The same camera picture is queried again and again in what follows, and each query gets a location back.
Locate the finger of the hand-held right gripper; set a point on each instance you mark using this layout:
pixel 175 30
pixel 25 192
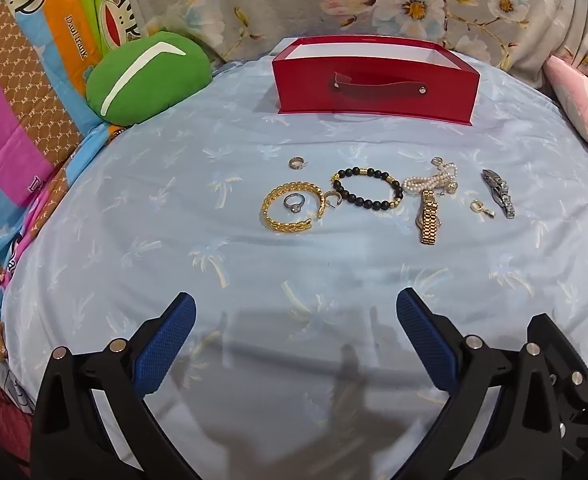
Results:
pixel 566 355

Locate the gold wristwatch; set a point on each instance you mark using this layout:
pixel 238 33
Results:
pixel 428 220

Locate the small silver hoop earring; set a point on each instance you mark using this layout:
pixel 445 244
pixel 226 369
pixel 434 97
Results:
pixel 437 161

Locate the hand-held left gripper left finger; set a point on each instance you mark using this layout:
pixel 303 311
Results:
pixel 166 345

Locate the light blue bed sheet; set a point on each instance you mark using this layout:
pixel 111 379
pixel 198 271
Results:
pixel 174 240

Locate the pink plush pillow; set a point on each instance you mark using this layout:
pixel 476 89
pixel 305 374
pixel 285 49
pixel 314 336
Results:
pixel 586 100

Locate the green pillow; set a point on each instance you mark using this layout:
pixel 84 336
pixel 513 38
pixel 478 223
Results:
pixel 149 77

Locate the red cardboard box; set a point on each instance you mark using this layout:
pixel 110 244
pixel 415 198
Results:
pixel 373 85

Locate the colourful cartoon printed blanket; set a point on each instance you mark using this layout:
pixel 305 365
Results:
pixel 34 110

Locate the gold hoop earring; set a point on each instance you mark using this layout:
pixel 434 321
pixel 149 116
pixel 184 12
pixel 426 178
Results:
pixel 332 201
pixel 476 205

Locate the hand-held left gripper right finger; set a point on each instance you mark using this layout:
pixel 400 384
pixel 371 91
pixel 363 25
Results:
pixel 426 340

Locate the grey floral plush blanket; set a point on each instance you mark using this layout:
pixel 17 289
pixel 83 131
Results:
pixel 373 5

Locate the silver wristwatch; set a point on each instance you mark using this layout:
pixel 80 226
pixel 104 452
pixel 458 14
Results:
pixel 499 192

